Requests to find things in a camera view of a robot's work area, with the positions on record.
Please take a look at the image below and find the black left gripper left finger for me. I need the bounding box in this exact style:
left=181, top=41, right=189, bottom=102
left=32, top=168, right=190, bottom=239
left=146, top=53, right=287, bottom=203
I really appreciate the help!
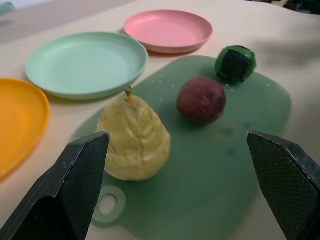
left=0, top=130, right=111, bottom=240

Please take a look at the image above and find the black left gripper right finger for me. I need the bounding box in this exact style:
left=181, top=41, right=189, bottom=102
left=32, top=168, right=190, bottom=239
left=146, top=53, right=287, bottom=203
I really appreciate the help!
left=245, top=130, right=320, bottom=240

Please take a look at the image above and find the orange plate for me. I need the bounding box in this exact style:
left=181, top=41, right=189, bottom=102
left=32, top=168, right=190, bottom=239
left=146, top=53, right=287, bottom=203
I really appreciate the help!
left=0, top=77, right=51, bottom=182

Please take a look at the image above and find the dark red round fruit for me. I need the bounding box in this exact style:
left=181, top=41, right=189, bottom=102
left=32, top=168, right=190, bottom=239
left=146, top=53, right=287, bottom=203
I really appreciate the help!
left=176, top=76, right=227, bottom=124

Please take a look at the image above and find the light green plate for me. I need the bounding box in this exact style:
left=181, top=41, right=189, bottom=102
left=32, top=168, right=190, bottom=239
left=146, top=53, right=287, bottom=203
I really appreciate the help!
left=24, top=31, right=150, bottom=101

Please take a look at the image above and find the pink plate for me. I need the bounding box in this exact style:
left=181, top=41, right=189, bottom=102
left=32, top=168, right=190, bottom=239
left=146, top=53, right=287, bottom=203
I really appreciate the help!
left=123, top=9, right=214, bottom=54

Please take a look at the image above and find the yellow pear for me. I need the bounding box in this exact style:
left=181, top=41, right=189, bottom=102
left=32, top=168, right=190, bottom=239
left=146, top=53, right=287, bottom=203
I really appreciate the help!
left=96, top=86, right=172, bottom=182

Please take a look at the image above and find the green cutting board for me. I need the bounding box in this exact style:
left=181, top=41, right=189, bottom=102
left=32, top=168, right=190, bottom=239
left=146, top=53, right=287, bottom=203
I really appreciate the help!
left=70, top=55, right=293, bottom=240

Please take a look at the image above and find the green striped watermelon ball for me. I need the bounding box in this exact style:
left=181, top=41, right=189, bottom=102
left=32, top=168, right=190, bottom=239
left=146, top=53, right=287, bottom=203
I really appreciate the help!
left=214, top=45, right=257, bottom=87

